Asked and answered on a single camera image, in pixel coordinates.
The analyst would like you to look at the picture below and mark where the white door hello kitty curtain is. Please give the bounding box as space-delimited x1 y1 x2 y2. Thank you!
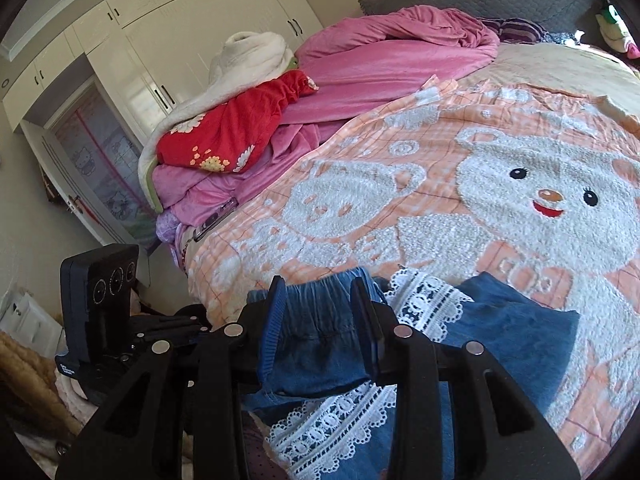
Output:
20 78 160 257

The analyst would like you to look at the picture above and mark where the red floral garment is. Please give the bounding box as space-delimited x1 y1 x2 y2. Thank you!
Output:
156 70 319 174

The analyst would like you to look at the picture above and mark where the blue denim pants lace trim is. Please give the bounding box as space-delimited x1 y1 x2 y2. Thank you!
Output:
243 269 579 479

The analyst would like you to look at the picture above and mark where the cream fleece blanket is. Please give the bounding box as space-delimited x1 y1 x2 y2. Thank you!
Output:
138 32 294 214

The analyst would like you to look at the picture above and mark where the purple striped pillow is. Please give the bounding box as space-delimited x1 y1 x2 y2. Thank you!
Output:
480 18 547 44

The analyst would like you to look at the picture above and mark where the pink quilt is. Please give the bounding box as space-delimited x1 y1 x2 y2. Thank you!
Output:
151 6 499 226

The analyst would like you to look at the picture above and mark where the pink bear pattern blanket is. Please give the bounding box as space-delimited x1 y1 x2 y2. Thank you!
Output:
186 46 639 476

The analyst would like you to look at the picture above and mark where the pile of clothes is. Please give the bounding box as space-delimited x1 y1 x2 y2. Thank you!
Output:
596 0 640 60

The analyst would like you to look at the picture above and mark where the white wardrobe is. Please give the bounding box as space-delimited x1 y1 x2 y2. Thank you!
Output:
1 0 321 143

